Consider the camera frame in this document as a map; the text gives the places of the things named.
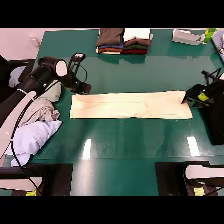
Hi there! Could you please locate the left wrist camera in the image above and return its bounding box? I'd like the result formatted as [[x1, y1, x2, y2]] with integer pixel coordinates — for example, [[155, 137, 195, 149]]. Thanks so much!
[[67, 52, 89, 84]]

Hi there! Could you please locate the green packet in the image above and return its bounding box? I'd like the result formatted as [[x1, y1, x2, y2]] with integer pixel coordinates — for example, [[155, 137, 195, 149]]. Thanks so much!
[[203, 28, 218, 44]]

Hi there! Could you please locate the black cable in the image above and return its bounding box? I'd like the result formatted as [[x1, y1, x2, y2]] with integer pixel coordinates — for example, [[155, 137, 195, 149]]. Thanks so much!
[[9, 79, 45, 197]]

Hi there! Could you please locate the white box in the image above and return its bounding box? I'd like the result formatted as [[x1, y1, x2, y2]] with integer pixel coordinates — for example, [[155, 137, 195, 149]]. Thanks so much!
[[172, 28, 206, 46]]

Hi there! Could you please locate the blue garment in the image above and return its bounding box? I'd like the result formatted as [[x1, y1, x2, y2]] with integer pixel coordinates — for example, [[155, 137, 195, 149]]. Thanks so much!
[[96, 44, 125, 51]]

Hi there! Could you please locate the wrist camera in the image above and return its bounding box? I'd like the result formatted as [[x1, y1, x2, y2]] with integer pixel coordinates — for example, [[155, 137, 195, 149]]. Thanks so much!
[[200, 67, 224, 86], [67, 52, 89, 84]]

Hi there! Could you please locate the green garment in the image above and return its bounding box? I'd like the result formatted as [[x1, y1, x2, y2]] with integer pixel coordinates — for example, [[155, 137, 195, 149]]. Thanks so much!
[[122, 44, 150, 52]]

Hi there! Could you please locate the orange garment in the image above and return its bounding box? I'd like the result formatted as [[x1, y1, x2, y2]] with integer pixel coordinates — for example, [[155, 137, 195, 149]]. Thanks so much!
[[96, 48, 124, 54]]

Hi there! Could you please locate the dark brown garment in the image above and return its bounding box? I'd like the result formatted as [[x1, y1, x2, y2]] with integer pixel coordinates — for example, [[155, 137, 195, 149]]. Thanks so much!
[[123, 38, 152, 48]]

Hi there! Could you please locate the peach garment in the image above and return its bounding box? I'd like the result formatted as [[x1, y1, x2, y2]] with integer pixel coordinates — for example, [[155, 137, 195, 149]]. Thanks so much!
[[69, 90, 194, 120]]

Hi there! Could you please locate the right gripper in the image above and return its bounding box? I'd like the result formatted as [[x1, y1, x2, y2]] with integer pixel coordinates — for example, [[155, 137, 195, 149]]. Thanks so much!
[[181, 83, 215, 109]]

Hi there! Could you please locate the lavender garment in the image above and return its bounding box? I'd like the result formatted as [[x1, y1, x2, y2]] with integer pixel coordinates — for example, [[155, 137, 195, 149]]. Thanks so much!
[[4, 119, 64, 167]]

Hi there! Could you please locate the pale grey garment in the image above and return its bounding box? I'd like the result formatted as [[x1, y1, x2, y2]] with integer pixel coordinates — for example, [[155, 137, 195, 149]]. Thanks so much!
[[39, 79, 63, 103]]

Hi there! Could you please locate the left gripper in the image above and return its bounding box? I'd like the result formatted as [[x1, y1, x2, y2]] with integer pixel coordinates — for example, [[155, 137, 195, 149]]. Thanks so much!
[[67, 75, 92, 96]]

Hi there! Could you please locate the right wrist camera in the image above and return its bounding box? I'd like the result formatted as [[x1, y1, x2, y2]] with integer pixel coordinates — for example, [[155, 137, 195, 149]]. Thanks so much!
[[200, 67, 224, 86]]

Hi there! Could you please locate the red garment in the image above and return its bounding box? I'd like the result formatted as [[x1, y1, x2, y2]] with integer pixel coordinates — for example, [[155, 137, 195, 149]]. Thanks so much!
[[121, 49, 149, 56]]

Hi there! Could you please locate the beige garment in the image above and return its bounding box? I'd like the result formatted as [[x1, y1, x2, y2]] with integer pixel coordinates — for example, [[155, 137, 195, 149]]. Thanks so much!
[[19, 97, 61, 128]]

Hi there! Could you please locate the white garment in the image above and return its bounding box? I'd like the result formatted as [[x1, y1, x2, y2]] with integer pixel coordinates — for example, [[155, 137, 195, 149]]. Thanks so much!
[[122, 28, 154, 43]]

